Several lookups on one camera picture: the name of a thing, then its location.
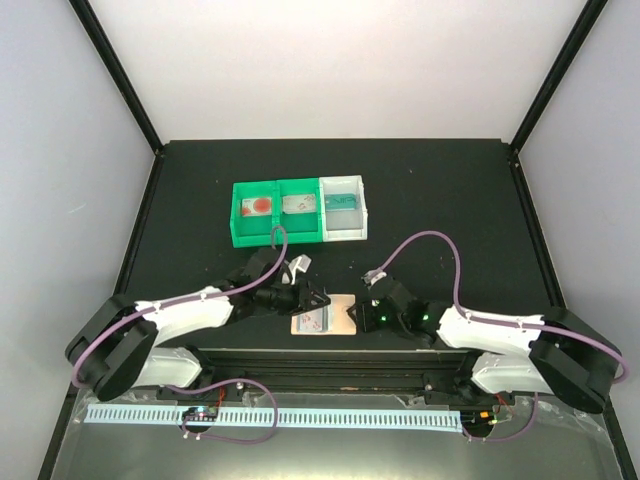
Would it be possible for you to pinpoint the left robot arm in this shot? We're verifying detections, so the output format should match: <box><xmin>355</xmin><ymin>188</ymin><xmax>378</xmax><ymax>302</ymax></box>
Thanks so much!
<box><xmin>65</xmin><ymin>247</ymin><xmax>331</xmax><ymax>402</ymax></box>

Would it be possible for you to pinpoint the purple cable loop front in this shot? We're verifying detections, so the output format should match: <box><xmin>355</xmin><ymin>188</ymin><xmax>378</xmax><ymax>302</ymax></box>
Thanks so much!
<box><xmin>180</xmin><ymin>372</ymin><xmax>284</xmax><ymax>444</ymax></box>

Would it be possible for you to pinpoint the black frame post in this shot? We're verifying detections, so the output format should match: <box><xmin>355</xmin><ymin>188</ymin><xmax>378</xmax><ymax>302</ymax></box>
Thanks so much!
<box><xmin>69</xmin><ymin>0</ymin><xmax>163</xmax><ymax>154</ymax></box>
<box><xmin>510</xmin><ymin>0</ymin><xmax>608</xmax><ymax>154</ymax></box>

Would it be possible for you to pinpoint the green bin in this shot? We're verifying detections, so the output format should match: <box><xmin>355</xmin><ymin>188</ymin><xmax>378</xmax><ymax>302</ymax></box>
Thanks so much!
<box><xmin>229</xmin><ymin>180</ymin><xmax>278</xmax><ymax>248</ymax></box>
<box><xmin>276</xmin><ymin>177</ymin><xmax>322</xmax><ymax>244</ymax></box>

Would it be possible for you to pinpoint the black frame post left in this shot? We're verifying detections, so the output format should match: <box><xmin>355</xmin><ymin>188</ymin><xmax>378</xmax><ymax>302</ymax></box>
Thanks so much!
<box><xmin>69</xmin><ymin>0</ymin><xmax>163</xmax><ymax>154</ymax></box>

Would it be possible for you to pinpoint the small circuit board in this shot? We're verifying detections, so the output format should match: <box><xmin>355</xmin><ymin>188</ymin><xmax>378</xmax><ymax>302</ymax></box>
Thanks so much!
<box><xmin>183</xmin><ymin>406</ymin><xmax>218</xmax><ymax>422</ymax></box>

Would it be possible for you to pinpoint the beige card holder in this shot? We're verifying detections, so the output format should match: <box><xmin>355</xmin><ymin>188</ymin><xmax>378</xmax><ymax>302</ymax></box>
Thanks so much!
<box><xmin>291</xmin><ymin>294</ymin><xmax>357</xmax><ymax>336</ymax></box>

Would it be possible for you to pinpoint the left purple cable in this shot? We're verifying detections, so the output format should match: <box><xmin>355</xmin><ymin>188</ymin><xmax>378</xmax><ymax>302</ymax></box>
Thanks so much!
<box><xmin>72</xmin><ymin>225</ymin><xmax>289</xmax><ymax>389</ymax></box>

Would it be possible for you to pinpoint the white slotted cable duct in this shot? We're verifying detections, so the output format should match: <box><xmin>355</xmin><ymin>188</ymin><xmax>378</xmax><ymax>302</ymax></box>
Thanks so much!
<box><xmin>84</xmin><ymin>404</ymin><xmax>462</xmax><ymax>433</ymax></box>

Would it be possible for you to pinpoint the black aluminium rail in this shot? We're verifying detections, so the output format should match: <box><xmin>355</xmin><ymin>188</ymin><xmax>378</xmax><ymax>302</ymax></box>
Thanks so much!
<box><xmin>74</xmin><ymin>347</ymin><xmax>506</xmax><ymax>401</ymax></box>

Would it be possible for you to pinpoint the red circle card in bin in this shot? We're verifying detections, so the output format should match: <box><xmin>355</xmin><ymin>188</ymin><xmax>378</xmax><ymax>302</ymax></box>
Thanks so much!
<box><xmin>241</xmin><ymin>197</ymin><xmax>272</xmax><ymax>217</ymax></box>

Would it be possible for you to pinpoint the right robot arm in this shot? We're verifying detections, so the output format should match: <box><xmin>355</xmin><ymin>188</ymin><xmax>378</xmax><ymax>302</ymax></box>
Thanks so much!
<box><xmin>348</xmin><ymin>286</ymin><xmax>621</xmax><ymax>414</ymax></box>

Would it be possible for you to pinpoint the black frame post right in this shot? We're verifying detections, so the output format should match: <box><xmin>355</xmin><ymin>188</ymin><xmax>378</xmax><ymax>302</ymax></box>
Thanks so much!
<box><xmin>510</xmin><ymin>0</ymin><xmax>608</xmax><ymax>154</ymax></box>

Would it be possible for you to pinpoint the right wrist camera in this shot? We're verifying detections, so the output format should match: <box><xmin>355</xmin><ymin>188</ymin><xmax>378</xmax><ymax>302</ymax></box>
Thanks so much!
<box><xmin>361</xmin><ymin>269</ymin><xmax>392</xmax><ymax>299</ymax></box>

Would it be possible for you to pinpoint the white bin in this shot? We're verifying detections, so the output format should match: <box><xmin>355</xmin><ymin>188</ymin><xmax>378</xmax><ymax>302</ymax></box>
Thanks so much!
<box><xmin>319</xmin><ymin>175</ymin><xmax>368</xmax><ymax>243</ymax></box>

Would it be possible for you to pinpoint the teal VIP card in bin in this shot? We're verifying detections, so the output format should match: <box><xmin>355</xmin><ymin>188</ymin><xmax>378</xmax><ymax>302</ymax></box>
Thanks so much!
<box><xmin>324</xmin><ymin>193</ymin><xmax>358</xmax><ymax>211</ymax></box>

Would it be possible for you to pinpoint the white card in bin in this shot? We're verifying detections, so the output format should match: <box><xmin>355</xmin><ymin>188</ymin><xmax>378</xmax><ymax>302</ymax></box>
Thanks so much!
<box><xmin>282</xmin><ymin>193</ymin><xmax>317</xmax><ymax>215</ymax></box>

